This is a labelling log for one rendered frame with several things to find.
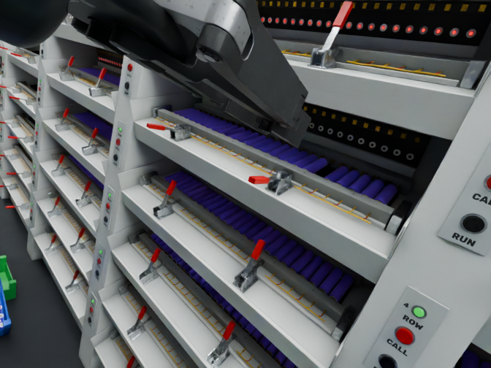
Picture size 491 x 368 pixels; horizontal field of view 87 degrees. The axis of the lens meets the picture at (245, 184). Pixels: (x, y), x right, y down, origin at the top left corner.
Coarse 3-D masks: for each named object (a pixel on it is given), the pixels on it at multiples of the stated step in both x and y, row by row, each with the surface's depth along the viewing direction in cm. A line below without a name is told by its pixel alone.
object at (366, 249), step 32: (160, 96) 66; (192, 96) 73; (192, 160) 51; (224, 160) 49; (384, 160) 45; (256, 192) 42; (288, 192) 41; (288, 224) 39; (320, 224) 35; (352, 224) 35; (352, 256) 33; (384, 256) 30
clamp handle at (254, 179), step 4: (280, 172) 40; (252, 176) 35; (256, 176) 36; (260, 176) 37; (280, 176) 40; (248, 180) 35; (252, 180) 35; (256, 180) 35; (260, 180) 36; (264, 180) 36; (268, 180) 37; (272, 180) 38; (276, 180) 39; (256, 184) 35
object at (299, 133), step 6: (306, 114) 23; (258, 120) 19; (306, 120) 24; (276, 126) 21; (282, 126) 21; (300, 126) 24; (306, 126) 24; (276, 132) 21; (282, 132) 22; (288, 132) 22; (294, 132) 23; (300, 132) 24; (282, 138) 23; (288, 138) 23; (294, 138) 24; (300, 138) 24; (294, 144) 24
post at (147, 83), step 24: (144, 72) 61; (120, 96) 67; (144, 96) 63; (144, 144) 68; (120, 168) 68; (120, 192) 69; (120, 216) 72; (96, 240) 80; (96, 288) 81; (96, 312) 82; (96, 360) 88
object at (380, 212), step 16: (160, 112) 64; (192, 128) 57; (224, 144) 52; (240, 144) 50; (240, 160) 47; (256, 160) 47; (272, 160) 45; (304, 176) 41; (320, 192) 40; (336, 192) 38; (352, 192) 38; (352, 208) 37; (368, 208) 36; (384, 208) 35
